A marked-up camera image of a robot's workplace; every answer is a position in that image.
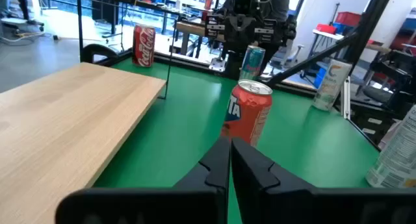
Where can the red Coca-Cola can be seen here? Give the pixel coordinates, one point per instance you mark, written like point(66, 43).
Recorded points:
point(144, 45)

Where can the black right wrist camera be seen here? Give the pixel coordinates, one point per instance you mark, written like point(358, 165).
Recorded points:
point(242, 3)

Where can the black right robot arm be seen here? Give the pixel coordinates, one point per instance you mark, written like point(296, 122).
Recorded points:
point(287, 30)

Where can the red box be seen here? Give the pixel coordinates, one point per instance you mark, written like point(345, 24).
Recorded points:
point(326, 28)

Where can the blue Red Bull can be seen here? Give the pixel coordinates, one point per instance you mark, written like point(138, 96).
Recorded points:
point(252, 63)

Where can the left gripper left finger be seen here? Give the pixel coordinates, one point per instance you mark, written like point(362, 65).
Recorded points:
point(201, 191)

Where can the white Celsius can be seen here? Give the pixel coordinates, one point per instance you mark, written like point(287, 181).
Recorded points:
point(331, 84)
point(396, 152)

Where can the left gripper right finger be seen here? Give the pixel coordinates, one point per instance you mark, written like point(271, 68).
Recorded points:
point(260, 191)

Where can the red storage bin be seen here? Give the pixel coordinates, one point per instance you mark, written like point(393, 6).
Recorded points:
point(347, 18)

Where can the black office chair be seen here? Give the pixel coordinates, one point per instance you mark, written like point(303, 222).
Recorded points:
point(393, 71)

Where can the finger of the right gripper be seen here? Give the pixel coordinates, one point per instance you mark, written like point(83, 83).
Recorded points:
point(236, 26)
point(245, 26)

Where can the red Fanta can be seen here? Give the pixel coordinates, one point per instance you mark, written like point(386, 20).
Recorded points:
point(250, 113)

